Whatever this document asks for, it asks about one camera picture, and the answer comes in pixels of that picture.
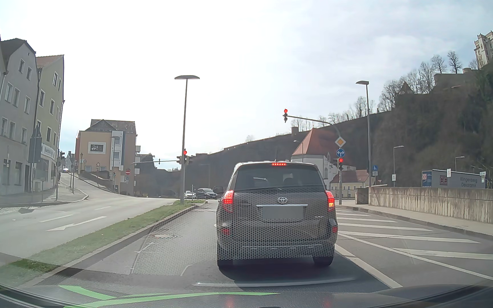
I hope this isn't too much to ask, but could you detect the white building with red roof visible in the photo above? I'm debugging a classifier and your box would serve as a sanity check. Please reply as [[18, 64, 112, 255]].
[[290, 127, 355, 190]]

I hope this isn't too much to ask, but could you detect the grey car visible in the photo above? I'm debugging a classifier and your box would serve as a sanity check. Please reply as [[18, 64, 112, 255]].
[[216, 161, 340, 270]]

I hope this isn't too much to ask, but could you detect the low building with red roof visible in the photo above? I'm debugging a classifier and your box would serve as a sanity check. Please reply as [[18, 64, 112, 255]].
[[330, 169, 372, 198]]

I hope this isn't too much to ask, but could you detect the grey asphalt road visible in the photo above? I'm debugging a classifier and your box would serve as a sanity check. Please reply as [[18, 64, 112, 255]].
[[0, 173, 493, 297]]

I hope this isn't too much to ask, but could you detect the beige building with dark roof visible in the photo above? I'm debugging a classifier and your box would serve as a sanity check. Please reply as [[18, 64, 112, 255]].
[[74, 119, 138, 196]]

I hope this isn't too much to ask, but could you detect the grass median strip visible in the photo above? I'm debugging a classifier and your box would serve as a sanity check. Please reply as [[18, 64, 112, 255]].
[[0, 200, 207, 288]]

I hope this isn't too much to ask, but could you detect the car's own bonnet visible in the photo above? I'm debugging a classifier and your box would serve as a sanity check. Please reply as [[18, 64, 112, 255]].
[[0, 274, 493, 308]]

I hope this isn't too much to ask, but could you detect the dark overgrown hillside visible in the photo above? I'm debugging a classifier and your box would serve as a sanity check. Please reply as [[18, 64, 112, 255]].
[[185, 53, 493, 190]]

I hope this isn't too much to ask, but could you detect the row of bare trees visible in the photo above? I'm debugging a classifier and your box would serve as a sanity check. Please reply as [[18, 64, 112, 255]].
[[289, 50, 480, 131]]

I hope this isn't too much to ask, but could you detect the pale green building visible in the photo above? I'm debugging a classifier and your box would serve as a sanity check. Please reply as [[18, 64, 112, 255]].
[[33, 54, 65, 192]]

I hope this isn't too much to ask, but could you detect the road sign on pole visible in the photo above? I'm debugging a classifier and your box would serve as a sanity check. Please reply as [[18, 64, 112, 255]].
[[28, 126, 44, 194]]

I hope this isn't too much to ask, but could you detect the grey billboard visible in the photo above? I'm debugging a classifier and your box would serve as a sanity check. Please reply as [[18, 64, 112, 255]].
[[421, 169, 487, 190]]

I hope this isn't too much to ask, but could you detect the grey gabled building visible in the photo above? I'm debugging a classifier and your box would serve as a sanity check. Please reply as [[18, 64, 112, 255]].
[[0, 38, 39, 196]]

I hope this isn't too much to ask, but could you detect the grey pavement beside houses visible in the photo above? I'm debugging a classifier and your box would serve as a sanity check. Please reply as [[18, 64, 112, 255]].
[[0, 183, 89, 211]]

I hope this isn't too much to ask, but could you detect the lamp post with flat head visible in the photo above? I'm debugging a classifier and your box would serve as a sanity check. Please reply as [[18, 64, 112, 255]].
[[174, 75, 200, 204]]

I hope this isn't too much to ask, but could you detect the tall grey lamp post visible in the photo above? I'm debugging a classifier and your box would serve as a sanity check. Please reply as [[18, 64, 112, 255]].
[[355, 80, 374, 189]]

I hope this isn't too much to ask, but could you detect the traffic light on post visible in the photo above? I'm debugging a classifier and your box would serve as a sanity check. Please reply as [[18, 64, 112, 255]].
[[55, 150, 66, 202]]

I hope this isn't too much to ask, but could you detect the concrete wall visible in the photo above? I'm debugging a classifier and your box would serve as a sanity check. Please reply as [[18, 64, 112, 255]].
[[354, 186, 493, 229]]

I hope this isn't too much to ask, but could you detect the grey pavement beside concrete wall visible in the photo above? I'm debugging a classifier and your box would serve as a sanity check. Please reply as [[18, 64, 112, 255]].
[[339, 199, 493, 247]]

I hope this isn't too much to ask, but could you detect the stone castle wall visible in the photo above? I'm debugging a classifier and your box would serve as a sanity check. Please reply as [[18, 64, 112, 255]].
[[394, 68, 479, 108]]

